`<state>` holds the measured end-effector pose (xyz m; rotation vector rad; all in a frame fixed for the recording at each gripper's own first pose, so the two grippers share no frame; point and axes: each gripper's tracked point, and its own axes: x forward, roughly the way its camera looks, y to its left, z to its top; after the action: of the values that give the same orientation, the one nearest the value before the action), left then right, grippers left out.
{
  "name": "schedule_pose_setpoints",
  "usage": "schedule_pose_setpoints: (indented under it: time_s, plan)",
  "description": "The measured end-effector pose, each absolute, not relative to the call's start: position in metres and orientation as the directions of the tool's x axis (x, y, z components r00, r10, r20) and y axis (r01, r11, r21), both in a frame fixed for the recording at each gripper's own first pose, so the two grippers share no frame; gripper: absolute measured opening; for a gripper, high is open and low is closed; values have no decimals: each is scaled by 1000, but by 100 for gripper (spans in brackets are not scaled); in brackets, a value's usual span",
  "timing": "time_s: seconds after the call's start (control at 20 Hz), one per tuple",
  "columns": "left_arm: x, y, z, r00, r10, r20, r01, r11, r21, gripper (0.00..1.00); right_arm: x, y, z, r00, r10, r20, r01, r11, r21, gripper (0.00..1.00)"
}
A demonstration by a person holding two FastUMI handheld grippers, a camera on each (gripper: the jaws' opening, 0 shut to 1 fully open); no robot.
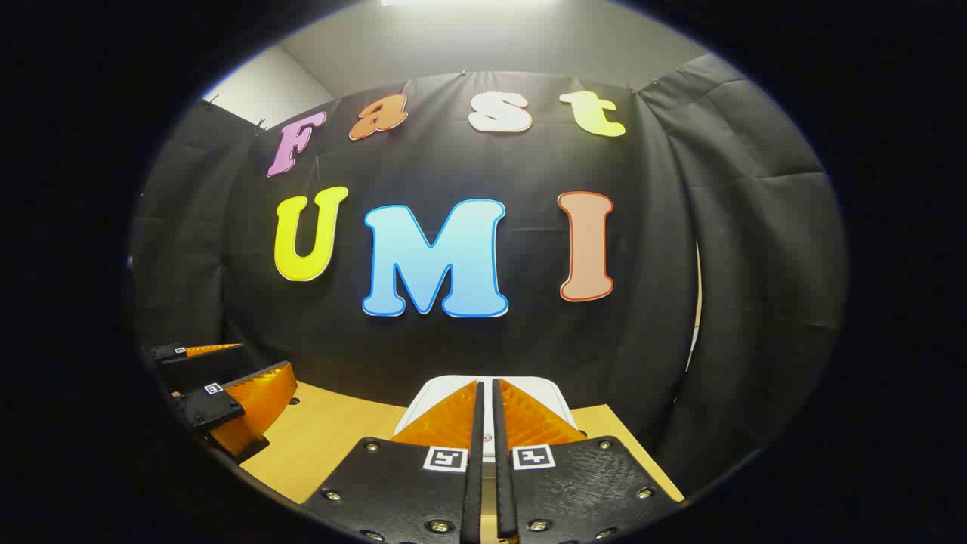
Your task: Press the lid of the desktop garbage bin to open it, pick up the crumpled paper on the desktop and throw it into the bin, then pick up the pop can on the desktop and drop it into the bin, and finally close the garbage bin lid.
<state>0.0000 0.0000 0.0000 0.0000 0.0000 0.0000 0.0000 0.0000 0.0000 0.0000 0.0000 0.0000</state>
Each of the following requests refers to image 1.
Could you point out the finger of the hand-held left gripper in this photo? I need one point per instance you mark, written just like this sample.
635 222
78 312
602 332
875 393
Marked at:
211 408
196 366

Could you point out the black backdrop cloth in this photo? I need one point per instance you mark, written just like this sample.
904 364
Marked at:
423 166

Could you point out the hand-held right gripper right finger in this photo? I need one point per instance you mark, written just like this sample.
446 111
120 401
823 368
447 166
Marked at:
502 491

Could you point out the wooden desktop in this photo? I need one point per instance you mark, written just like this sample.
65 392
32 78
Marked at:
325 431

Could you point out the white desktop garbage bin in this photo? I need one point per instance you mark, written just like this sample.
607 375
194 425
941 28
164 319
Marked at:
438 387

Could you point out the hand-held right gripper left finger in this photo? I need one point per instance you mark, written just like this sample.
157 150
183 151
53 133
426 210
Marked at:
476 491

